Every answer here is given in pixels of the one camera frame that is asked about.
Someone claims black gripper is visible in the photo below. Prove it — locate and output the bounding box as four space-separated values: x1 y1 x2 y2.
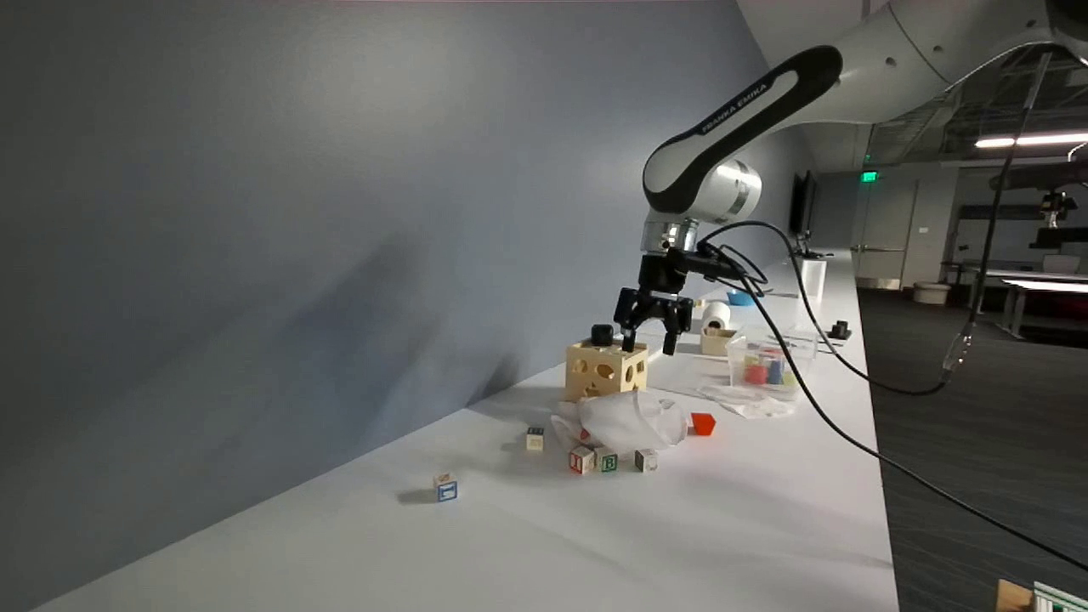
612 248 710 355

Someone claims white plastic bag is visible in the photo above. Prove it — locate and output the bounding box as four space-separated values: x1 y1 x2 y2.
551 386 696 457

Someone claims white cup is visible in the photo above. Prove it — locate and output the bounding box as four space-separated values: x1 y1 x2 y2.
692 294 734 332

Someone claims small tan box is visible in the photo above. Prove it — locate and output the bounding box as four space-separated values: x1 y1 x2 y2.
700 323 742 359

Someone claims wooden shape sorter box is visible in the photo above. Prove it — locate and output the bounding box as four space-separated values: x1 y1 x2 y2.
565 338 654 404

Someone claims crumpled clear plastic bag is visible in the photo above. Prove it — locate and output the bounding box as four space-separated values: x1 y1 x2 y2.
696 381 803 423

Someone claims clear bag with coloured shapes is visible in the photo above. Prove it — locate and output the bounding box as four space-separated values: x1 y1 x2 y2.
727 337 815 396

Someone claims tall clear acrylic box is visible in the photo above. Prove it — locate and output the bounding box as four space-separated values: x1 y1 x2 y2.
799 256 831 332

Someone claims white background table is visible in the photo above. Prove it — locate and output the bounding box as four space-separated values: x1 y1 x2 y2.
976 265 1088 338

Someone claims ceiling strip light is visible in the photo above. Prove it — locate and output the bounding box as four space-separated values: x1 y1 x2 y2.
972 129 1088 151

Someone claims small cardboard box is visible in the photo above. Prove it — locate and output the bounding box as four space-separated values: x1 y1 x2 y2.
992 574 1036 612

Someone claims white device green print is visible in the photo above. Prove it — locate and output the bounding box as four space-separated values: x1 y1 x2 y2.
1031 576 1088 612

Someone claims plain black cable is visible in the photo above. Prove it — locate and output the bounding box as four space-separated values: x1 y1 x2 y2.
700 257 1088 574

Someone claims black cable with grey connector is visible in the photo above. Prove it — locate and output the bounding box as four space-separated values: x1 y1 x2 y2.
696 48 1051 396

